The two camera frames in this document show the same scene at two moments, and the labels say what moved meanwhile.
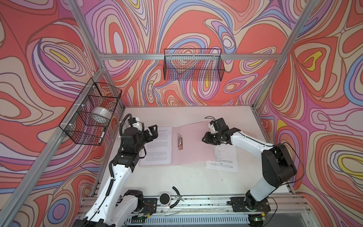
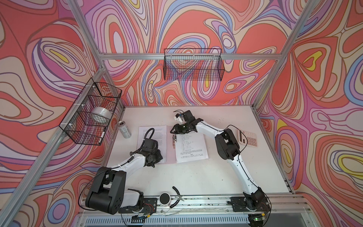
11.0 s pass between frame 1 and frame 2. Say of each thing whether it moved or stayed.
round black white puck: stayed
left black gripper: moved
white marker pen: stayed
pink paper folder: moved
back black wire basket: stayed
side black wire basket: stayed
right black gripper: moved
